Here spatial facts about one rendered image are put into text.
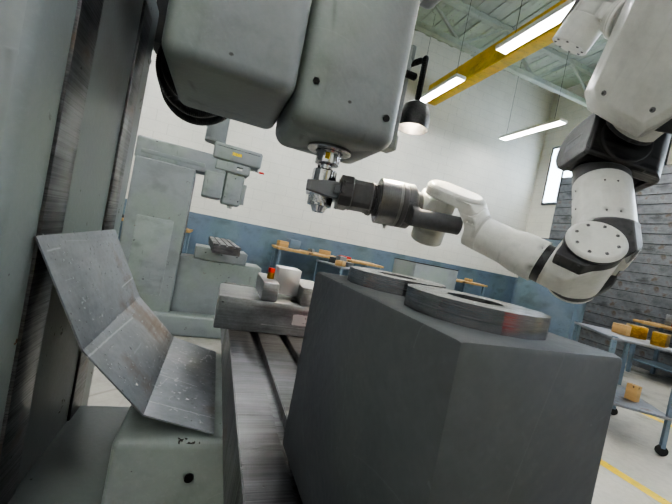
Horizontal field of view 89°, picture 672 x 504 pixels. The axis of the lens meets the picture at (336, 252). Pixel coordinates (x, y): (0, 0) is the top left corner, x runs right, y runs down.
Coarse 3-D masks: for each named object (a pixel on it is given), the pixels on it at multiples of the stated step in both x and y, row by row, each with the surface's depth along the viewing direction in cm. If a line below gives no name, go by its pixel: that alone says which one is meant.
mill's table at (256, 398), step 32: (224, 352) 71; (256, 352) 66; (288, 352) 69; (224, 384) 59; (256, 384) 49; (288, 384) 51; (224, 416) 51; (256, 416) 41; (224, 448) 44; (256, 448) 35; (224, 480) 39; (256, 480) 30; (288, 480) 31
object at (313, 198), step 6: (312, 174) 66; (318, 174) 64; (324, 174) 64; (312, 192) 65; (312, 198) 65; (318, 198) 64; (324, 198) 64; (330, 198) 65; (318, 204) 64; (324, 204) 65; (330, 204) 66
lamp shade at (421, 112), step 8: (408, 104) 75; (416, 104) 74; (424, 104) 75; (408, 112) 74; (416, 112) 74; (424, 112) 74; (400, 120) 76; (408, 120) 74; (416, 120) 74; (424, 120) 75; (400, 128) 80; (408, 128) 81; (416, 128) 81; (424, 128) 79
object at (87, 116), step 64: (0, 0) 32; (64, 0) 37; (128, 0) 55; (0, 64) 32; (64, 64) 40; (128, 64) 61; (0, 128) 33; (64, 128) 42; (128, 128) 66; (0, 192) 33; (64, 192) 45; (0, 256) 35; (0, 320) 37; (64, 320) 54; (0, 384) 39; (64, 384) 59; (0, 448) 41
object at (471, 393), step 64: (320, 320) 32; (384, 320) 22; (448, 320) 20; (512, 320) 19; (320, 384) 29; (384, 384) 20; (448, 384) 16; (512, 384) 17; (576, 384) 18; (320, 448) 27; (384, 448) 19; (448, 448) 16; (512, 448) 17; (576, 448) 19
